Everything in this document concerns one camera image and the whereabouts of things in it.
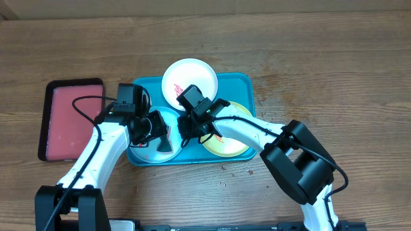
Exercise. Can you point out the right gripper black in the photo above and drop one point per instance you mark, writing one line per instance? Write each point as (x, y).
(189, 123)

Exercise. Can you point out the teal plastic tray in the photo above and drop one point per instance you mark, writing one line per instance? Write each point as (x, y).
(235, 87)

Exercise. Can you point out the white plate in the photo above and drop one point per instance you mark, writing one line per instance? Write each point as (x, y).
(186, 72)

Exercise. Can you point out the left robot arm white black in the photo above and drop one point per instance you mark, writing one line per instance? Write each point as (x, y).
(76, 201)

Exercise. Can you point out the dark green sponge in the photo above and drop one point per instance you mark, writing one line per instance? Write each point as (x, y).
(164, 145)

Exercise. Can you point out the green rimmed plate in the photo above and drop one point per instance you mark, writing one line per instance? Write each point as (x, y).
(222, 146)

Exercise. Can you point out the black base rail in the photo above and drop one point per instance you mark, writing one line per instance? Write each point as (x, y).
(208, 227)

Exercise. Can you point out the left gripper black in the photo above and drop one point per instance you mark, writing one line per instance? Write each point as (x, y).
(160, 128)

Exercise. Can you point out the black tray with red liquid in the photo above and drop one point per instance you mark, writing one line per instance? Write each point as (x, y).
(64, 132)

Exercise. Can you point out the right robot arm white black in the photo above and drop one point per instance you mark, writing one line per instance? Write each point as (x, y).
(298, 162)

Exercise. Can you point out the light blue plate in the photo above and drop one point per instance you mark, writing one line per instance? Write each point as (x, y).
(150, 155)

